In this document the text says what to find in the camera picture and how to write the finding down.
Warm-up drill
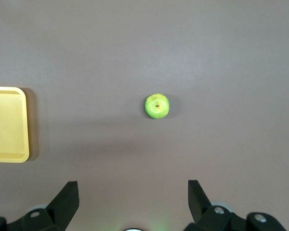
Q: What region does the yellow plastic tray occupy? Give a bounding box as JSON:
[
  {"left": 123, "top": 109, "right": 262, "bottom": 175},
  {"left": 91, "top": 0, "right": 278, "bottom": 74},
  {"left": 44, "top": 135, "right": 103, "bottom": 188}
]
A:
[{"left": 0, "top": 87, "right": 30, "bottom": 164}]

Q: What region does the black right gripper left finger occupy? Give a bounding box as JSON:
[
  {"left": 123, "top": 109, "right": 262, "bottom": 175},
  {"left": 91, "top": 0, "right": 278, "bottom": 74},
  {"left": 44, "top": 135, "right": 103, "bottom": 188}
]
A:
[{"left": 0, "top": 180, "right": 80, "bottom": 231}]

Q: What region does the green apple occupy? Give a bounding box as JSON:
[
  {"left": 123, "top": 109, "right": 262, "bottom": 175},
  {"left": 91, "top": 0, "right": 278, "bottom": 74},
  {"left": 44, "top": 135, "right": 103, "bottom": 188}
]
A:
[{"left": 144, "top": 93, "right": 171, "bottom": 119}]

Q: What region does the brown table mat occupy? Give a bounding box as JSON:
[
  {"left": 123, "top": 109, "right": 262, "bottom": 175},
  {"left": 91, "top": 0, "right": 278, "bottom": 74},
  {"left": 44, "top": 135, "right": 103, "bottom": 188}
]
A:
[{"left": 0, "top": 0, "right": 289, "bottom": 231}]

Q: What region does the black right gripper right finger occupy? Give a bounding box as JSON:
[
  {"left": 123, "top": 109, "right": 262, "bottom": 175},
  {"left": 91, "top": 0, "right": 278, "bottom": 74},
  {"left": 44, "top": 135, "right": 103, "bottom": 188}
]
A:
[{"left": 184, "top": 180, "right": 289, "bottom": 231}]

